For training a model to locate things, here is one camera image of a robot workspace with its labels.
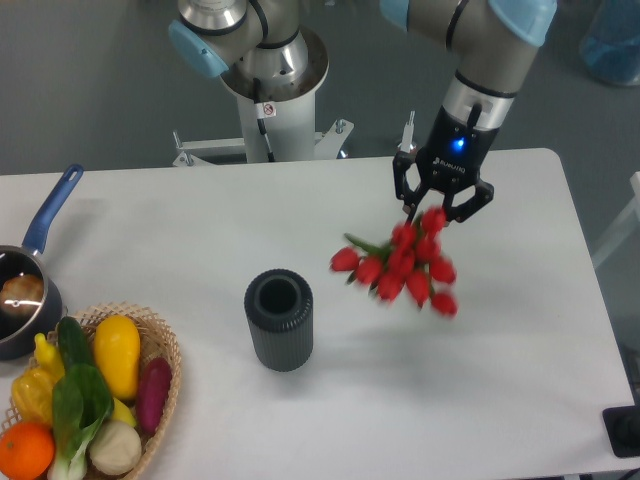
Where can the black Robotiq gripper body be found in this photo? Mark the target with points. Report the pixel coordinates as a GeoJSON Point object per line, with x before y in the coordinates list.
{"type": "Point", "coordinates": [452, 157]}

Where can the red tulip bouquet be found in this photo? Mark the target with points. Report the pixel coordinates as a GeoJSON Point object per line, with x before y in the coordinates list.
{"type": "Point", "coordinates": [411, 260]}

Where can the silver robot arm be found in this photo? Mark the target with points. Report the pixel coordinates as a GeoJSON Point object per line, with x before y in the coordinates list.
{"type": "Point", "coordinates": [274, 66]}

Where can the dark grey ribbed vase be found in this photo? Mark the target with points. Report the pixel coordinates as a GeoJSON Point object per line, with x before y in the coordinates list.
{"type": "Point", "coordinates": [278, 305]}

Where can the blue translucent container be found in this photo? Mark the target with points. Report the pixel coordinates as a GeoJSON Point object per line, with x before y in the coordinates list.
{"type": "Point", "coordinates": [610, 48]}

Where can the black device at edge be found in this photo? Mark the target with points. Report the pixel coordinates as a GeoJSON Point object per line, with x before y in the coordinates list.
{"type": "Point", "coordinates": [622, 426]}

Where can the woven wicker basket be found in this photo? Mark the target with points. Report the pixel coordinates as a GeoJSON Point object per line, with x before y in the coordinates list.
{"type": "Point", "coordinates": [157, 340]}

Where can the purple eggplant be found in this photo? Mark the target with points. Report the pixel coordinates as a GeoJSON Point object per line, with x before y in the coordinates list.
{"type": "Point", "coordinates": [152, 394]}

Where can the yellow squash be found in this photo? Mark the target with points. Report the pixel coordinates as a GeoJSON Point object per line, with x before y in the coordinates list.
{"type": "Point", "coordinates": [117, 347]}

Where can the yellow banana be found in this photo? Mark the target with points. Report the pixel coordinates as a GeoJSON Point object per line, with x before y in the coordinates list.
{"type": "Point", "coordinates": [121, 412]}

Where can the green cucumber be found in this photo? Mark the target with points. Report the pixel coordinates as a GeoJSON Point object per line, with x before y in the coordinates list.
{"type": "Point", "coordinates": [72, 343]}

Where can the beige garlic bulb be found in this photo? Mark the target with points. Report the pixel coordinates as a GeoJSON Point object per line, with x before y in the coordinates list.
{"type": "Point", "coordinates": [116, 449]}

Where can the green bok choy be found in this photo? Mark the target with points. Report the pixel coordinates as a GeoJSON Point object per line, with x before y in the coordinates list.
{"type": "Point", "coordinates": [81, 403]}

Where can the small yellow pepper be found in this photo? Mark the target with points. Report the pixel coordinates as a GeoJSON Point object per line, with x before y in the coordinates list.
{"type": "Point", "coordinates": [48, 357]}

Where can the brown bread roll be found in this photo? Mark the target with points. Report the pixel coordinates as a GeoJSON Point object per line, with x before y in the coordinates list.
{"type": "Point", "coordinates": [21, 296]}

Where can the yellow bell pepper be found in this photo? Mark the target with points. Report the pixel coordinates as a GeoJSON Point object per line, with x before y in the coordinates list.
{"type": "Point", "coordinates": [32, 394]}

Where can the orange fruit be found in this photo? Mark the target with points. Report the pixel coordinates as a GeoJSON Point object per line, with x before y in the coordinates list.
{"type": "Point", "coordinates": [27, 450]}

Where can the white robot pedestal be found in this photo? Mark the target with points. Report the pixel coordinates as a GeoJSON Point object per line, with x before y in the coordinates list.
{"type": "Point", "coordinates": [271, 132]}

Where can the white frame at right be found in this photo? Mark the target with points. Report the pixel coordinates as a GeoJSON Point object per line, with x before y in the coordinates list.
{"type": "Point", "coordinates": [623, 225]}

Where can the blue handled saucepan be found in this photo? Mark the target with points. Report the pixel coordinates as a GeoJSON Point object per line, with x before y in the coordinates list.
{"type": "Point", "coordinates": [17, 334]}

